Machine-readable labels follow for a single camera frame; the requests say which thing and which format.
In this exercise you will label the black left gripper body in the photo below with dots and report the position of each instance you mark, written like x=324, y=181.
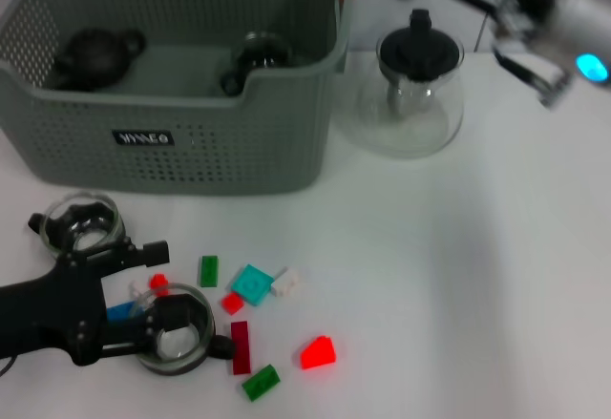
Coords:
x=52, y=309

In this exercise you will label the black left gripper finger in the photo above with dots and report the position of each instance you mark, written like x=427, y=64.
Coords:
x=138, y=254
x=172, y=314

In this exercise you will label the glass teacup black sleeve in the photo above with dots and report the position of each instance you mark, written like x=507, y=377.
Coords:
x=222, y=347
x=71, y=214
x=262, y=51

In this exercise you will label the grey perforated storage bin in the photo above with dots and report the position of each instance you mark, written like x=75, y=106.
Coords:
x=215, y=161

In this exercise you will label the small red cube brick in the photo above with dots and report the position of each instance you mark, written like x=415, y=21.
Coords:
x=159, y=281

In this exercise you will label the white studded brick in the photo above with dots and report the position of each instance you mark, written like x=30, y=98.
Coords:
x=285, y=283
x=136, y=290

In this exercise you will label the blue square plate brick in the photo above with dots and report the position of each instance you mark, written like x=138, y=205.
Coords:
x=119, y=312

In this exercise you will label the green flat brick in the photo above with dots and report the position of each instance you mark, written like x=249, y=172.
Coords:
x=208, y=272

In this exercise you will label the small red flat brick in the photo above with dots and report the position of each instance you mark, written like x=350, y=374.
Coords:
x=232, y=304

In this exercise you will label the glass teapot black lid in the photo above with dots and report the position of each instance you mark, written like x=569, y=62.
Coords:
x=420, y=47

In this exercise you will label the dark red long brick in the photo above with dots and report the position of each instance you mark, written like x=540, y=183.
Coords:
x=240, y=348

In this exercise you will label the teal square plate brick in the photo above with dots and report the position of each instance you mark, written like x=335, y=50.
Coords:
x=252, y=286

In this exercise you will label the green thick brick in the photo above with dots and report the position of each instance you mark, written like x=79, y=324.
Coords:
x=261, y=384

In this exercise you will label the bright red sloped brick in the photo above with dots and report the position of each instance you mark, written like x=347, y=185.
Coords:
x=318, y=353

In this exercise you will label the dark clay teapot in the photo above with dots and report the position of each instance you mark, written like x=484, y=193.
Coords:
x=95, y=56

